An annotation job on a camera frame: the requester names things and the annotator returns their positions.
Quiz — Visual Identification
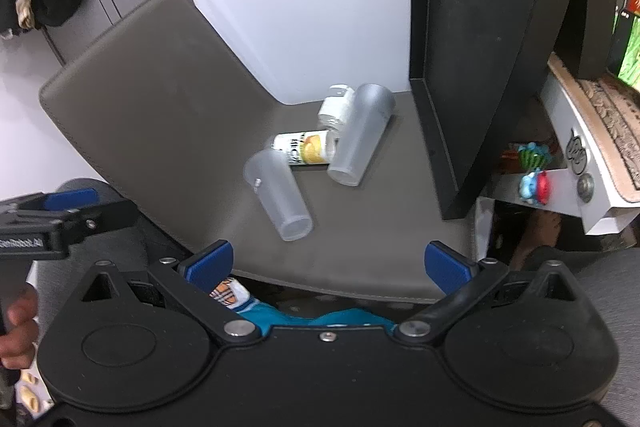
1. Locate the small white bottle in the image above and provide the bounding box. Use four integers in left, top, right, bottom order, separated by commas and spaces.
318, 84, 356, 134

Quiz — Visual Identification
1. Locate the person's left hand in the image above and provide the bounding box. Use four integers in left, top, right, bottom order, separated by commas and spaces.
0, 284, 40, 371

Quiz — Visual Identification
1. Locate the frosted plastic cup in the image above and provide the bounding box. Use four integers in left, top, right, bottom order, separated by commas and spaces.
243, 149, 314, 243
326, 83, 396, 186

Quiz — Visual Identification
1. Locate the brown patterned mat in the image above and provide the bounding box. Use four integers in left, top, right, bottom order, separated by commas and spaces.
547, 52, 640, 204

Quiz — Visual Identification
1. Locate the green and red toy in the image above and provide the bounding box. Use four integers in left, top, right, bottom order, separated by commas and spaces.
501, 141, 552, 171

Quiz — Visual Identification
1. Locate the grey leather mat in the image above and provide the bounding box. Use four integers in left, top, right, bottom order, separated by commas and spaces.
39, 0, 481, 305

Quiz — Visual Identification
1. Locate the yellow label can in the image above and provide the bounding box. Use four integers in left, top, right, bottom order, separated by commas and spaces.
272, 130, 342, 168

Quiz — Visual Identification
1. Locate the teal printed cloth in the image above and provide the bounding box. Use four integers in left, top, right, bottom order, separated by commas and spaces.
209, 276, 402, 339

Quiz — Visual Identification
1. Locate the white patterned cloth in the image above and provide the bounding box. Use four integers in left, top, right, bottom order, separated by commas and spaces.
14, 364, 57, 420

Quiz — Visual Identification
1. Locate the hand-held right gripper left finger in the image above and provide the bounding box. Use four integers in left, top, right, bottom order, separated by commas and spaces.
77, 240, 263, 341

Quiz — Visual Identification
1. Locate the white drawer box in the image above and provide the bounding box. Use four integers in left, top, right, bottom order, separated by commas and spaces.
539, 72, 640, 236

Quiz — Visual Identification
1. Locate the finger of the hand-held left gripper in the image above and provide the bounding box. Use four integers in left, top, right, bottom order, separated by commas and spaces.
10, 188, 100, 216
54, 199, 139, 254

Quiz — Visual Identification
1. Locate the blue and red toy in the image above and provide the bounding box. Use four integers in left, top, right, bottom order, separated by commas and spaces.
517, 169, 552, 206

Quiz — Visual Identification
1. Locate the green picture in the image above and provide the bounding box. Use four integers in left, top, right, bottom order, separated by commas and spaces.
604, 13, 640, 90

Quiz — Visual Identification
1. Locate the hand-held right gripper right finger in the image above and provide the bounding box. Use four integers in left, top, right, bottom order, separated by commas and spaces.
397, 241, 581, 341

